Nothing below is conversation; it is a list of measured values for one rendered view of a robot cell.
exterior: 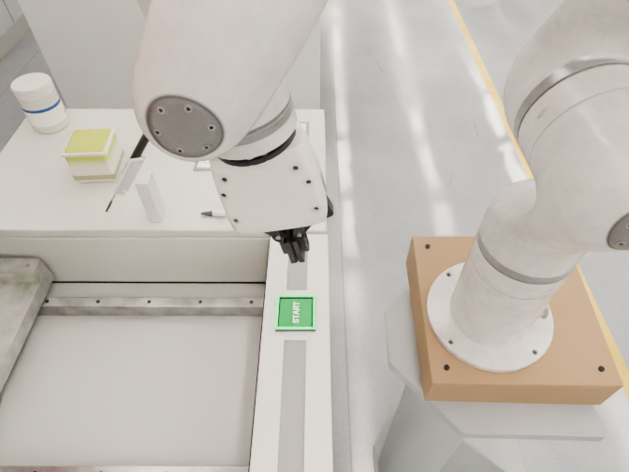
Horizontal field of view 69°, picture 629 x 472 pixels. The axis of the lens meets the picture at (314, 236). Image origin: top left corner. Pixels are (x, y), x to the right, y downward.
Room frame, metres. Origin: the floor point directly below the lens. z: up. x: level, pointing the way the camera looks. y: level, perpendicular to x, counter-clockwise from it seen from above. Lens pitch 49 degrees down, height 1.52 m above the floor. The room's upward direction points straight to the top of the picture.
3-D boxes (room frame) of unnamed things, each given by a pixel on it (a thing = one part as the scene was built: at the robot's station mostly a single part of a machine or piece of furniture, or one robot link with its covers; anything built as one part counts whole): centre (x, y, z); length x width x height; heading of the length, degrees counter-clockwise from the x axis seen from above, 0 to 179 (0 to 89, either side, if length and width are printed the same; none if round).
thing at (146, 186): (0.53, 0.28, 1.03); 0.06 x 0.04 x 0.13; 90
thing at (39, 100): (0.78, 0.53, 1.01); 0.07 x 0.07 x 0.10
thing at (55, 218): (0.67, 0.29, 0.89); 0.62 x 0.35 x 0.14; 90
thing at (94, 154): (0.64, 0.39, 1.00); 0.07 x 0.07 x 0.07; 4
